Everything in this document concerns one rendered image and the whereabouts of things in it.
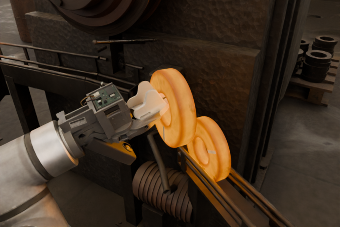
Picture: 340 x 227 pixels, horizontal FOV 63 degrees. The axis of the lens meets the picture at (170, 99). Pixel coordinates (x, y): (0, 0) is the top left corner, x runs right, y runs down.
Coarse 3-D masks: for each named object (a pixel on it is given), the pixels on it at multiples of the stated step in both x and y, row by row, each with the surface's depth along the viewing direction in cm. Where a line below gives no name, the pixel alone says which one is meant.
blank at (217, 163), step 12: (204, 120) 64; (204, 132) 62; (216, 132) 61; (192, 144) 70; (204, 144) 71; (216, 144) 60; (192, 156) 72; (204, 156) 69; (216, 156) 60; (228, 156) 60; (204, 168) 67; (216, 168) 61; (228, 168) 61; (216, 180) 63
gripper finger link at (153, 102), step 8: (152, 96) 50; (160, 96) 51; (144, 104) 50; (152, 104) 51; (160, 104) 52; (168, 104) 53; (136, 112) 50; (144, 112) 51; (152, 112) 51; (160, 112) 52
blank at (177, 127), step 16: (160, 80) 54; (176, 80) 50; (176, 96) 49; (192, 96) 50; (176, 112) 50; (192, 112) 49; (160, 128) 59; (176, 128) 51; (192, 128) 50; (176, 144) 53
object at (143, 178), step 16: (144, 176) 84; (160, 176) 83; (176, 176) 82; (144, 192) 83; (160, 192) 81; (176, 192) 79; (144, 208) 89; (160, 208) 82; (176, 208) 79; (192, 208) 77; (144, 224) 94; (160, 224) 88; (176, 224) 101
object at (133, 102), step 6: (144, 84) 53; (150, 84) 53; (138, 90) 53; (144, 90) 53; (138, 96) 53; (144, 96) 54; (162, 96) 55; (132, 102) 54; (138, 102) 54; (132, 108) 54
